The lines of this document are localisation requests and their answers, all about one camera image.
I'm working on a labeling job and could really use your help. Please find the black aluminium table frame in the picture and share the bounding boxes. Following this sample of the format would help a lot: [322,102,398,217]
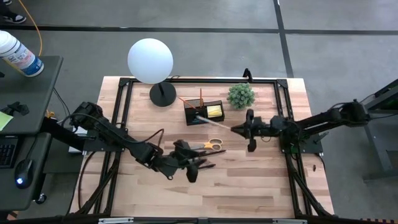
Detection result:
[70,77,335,218]

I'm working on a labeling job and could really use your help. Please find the silver metal bracket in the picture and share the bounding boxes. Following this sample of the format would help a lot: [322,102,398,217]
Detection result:
[98,217,134,224]
[272,218,308,224]

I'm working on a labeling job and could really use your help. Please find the green potted plant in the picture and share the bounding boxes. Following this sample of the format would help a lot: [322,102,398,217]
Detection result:
[226,82,256,110]

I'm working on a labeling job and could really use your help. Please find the black keyboard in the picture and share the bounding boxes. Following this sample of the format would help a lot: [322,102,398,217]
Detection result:
[0,136,19,169]

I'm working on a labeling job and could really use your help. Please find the white wipes canister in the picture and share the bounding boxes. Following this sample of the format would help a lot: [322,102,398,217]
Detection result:
[0,30,45,78]

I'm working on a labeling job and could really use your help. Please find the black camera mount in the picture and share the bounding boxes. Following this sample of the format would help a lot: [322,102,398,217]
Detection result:
[242,67,254,83]

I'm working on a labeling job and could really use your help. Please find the black computer mouse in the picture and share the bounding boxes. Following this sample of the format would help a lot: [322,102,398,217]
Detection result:
[14,159,35,190]

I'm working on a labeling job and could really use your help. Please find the black desk clamp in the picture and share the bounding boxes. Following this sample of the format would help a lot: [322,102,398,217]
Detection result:
[0,101,30,116]

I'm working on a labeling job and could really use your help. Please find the black side desk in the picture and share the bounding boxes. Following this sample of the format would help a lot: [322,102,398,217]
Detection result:
[0,55,63,213]

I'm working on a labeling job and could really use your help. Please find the yellow sticky note pad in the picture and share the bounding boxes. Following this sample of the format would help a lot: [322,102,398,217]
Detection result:
[206,105,223,119]

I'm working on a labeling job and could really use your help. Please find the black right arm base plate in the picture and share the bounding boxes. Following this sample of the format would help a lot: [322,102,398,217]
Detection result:
[278,129,324,154]

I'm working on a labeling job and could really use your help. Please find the yellow-handled scissors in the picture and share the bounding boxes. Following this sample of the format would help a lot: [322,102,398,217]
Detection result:
[189,138,224,152]

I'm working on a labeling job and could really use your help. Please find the green sticky note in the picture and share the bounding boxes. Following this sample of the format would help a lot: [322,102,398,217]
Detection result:
[0,111,14,131]

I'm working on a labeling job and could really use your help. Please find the black caster wheel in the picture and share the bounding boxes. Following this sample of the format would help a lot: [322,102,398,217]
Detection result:
[34,192,48,205]

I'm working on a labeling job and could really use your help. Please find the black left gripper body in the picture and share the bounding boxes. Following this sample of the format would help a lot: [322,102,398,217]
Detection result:
[154,139,200,184]

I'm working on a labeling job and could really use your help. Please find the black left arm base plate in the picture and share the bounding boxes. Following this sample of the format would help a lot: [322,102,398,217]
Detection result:
[82,127,129,153]

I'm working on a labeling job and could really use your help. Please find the white globe table lamp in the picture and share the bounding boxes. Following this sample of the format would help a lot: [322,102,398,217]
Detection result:
[126,37,177,108]

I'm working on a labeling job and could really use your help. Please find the yellow cable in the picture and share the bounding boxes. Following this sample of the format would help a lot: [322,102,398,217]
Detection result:
[17,0,44,57]

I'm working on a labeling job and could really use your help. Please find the grey metal stand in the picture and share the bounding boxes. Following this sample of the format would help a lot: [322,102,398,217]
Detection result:
[343,79,398,180]

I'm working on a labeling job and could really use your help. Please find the silver pen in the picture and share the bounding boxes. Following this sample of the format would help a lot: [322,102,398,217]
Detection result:
[195,115,233,130]

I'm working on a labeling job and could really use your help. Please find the black mesh desk organizer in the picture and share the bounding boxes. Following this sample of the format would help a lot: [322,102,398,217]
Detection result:
[183,98,226,126]

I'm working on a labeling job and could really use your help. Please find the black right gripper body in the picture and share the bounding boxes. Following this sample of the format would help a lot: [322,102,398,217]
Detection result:
[244,108,275,153]

